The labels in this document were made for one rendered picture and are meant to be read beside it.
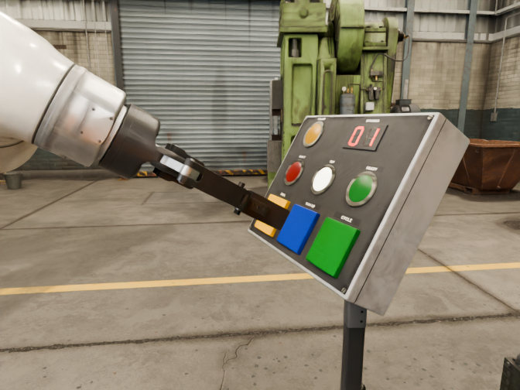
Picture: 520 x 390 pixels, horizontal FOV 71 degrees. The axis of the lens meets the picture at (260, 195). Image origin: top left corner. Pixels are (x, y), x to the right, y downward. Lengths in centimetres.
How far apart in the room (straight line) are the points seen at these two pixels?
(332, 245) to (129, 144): 31
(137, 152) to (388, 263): 35
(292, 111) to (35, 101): 472
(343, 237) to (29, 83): 41
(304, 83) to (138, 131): 473
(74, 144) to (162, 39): 788
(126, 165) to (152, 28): 794
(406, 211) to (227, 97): 759
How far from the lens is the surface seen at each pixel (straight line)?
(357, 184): 56
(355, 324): 76
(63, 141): 39
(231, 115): 802
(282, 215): 48
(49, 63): 39
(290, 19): 511
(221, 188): 40
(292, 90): 503
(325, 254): 54
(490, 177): 686
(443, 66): 964
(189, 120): 803
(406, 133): 56
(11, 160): 53
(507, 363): 70
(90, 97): 38
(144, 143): 39
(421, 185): 54
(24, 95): 38
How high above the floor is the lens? 119
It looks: 11 degrees down
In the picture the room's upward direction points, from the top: straight up
